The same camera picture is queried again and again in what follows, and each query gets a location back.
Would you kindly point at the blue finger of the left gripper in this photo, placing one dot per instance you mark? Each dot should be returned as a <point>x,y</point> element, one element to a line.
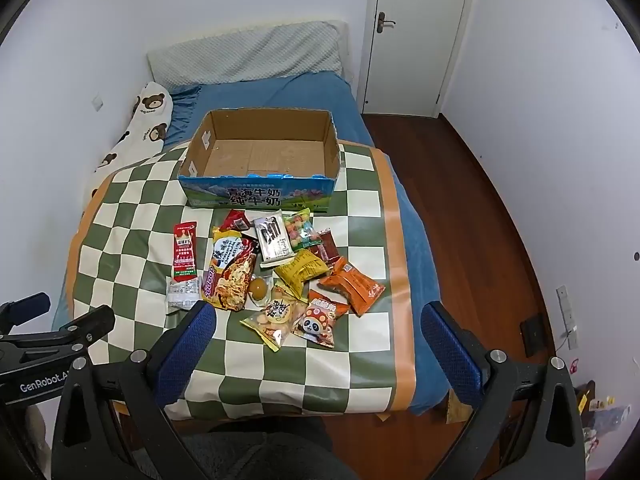
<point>72,337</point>
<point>16,313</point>

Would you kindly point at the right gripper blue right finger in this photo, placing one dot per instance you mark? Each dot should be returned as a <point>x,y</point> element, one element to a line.
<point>484,379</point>

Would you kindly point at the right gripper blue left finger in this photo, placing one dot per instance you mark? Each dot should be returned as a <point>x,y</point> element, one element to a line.
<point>157,378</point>

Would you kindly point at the red white stick snack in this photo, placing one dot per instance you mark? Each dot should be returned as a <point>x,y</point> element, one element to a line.
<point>183,287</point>

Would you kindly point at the large noodle snack bag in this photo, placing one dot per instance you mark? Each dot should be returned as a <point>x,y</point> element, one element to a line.
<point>231,266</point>

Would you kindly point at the yellow clear biscuit bag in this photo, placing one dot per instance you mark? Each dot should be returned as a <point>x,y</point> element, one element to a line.
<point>276,320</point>

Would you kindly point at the braised egg packet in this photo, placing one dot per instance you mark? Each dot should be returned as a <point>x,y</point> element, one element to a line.
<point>259,291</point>

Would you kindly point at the orange snack packet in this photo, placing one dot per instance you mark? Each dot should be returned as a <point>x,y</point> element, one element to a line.
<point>360,291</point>

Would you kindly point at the orange panda crisps bag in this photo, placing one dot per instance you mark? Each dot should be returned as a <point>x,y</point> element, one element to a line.
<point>317,324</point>

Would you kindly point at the small red candy packet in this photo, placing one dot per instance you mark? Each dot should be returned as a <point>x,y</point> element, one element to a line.
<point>236,220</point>

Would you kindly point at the black white snack packet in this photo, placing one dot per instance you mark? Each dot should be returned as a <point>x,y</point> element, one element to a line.
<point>273,240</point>

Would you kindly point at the yellow snack packet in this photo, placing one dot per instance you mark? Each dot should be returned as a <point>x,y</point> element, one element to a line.
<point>304,267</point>

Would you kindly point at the dark red snack packet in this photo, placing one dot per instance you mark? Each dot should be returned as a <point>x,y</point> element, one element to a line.
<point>326,250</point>

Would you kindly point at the colourful candy bag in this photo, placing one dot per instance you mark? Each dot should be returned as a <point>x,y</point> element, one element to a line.
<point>301,232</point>

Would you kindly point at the green white checkered mat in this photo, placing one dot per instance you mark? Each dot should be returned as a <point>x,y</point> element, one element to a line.
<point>313,311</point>

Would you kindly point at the clutter on floor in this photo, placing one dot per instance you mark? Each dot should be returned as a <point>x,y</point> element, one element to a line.
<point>608,408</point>

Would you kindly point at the bear pattern white pillow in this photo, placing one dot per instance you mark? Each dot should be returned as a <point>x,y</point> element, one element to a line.
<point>143,137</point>

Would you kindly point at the cardboard milk box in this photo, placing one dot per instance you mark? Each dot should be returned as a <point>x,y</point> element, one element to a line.
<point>262,158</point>

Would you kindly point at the blue bed sheet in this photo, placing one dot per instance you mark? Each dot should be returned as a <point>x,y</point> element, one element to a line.
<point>379,361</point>

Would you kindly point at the grey white pillow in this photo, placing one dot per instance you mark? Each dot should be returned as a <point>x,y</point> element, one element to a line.
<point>254,53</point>

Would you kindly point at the white door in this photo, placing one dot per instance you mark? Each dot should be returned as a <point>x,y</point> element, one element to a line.
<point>405,69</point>

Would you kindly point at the black wall socket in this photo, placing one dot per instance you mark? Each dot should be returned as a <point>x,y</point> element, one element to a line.
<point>533,334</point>

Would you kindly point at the white wall power strip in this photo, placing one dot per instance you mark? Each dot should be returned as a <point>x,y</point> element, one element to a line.
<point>568,317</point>

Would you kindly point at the white wall outlet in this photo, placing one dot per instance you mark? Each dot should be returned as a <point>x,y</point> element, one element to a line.
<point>97,103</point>

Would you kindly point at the dark door handle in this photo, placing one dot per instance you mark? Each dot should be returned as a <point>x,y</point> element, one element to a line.
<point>382,22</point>

